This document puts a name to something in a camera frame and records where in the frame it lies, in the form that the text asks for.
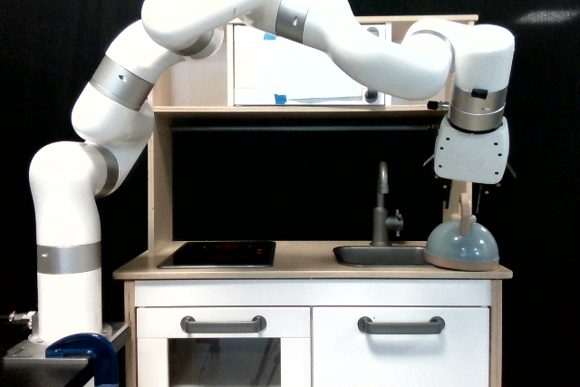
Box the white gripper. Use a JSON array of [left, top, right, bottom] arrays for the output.
[[433, 116, 509, 214]]

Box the blue toy teapot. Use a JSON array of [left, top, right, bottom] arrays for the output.
[[424, 193, 499, 272]]

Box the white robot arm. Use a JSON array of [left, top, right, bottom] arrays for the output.
[[29, 0, 515, 344]]

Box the black stove top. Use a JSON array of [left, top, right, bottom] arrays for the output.
[[158, 240, 276, 269]]

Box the grey faucet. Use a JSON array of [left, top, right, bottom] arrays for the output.
[[371, 161, 404, 247]]

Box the grey sink basin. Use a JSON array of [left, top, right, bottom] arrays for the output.
[[333, 246, 430, 267]]

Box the wooden toy kitchen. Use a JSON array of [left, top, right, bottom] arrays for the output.
[[112, 15, 514, 387]]

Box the blue tape bottom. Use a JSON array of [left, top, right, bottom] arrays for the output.
[[275, 94, 286, 105]]

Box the white cabinet door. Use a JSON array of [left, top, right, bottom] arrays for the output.
[[312, 306, 489, 386]]

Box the white microwave door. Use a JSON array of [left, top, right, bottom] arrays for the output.
[[227, 24, 392, 106]]

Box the white oven door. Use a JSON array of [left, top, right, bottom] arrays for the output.
[[136, 306, 312, 386]]

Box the blue clamp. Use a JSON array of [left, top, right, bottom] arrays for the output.
[[44, 333, 120, 387]]

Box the dark hanging rail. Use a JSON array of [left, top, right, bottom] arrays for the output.
[[169, 124, 438, 132]]

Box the grey cabinet door handle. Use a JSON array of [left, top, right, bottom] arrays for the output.
[[357, 316, 446, 335]]

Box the grey oven door handle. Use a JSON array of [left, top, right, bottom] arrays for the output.
[[180, 315, 267, 334]]

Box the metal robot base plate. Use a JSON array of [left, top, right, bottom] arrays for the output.
[[3, 321, 131, 368]]

